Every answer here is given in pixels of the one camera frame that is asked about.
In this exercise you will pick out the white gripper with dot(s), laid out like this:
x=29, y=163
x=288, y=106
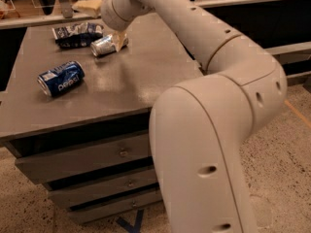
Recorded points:
x=108, y=16

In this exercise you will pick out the silver redbull can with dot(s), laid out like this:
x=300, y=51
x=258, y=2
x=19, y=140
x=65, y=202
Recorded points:
x=105, y=45

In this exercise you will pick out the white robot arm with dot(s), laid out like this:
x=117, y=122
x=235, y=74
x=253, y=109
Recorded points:
x=198, y=126

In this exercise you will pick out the blue pepsi can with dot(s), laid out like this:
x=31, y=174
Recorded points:
x=61, y=78

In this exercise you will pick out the grey drawer cabinet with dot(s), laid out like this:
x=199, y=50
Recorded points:
x=113, y=100

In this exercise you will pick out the top grey drawer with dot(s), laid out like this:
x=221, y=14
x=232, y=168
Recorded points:
x=59, y=164

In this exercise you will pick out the grey drawer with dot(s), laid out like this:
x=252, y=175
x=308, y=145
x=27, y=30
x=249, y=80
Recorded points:
x=80, y=194
x=116, y=206
x=59, y=164

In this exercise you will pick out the middle grey drawer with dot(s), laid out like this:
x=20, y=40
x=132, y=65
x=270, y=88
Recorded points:
x=80, y=194

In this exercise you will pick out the bottom grey drawer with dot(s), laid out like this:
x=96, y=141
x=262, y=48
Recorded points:
x=116, y=206

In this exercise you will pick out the grey metal railing frame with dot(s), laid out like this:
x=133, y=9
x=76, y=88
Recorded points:
x=271, y=23

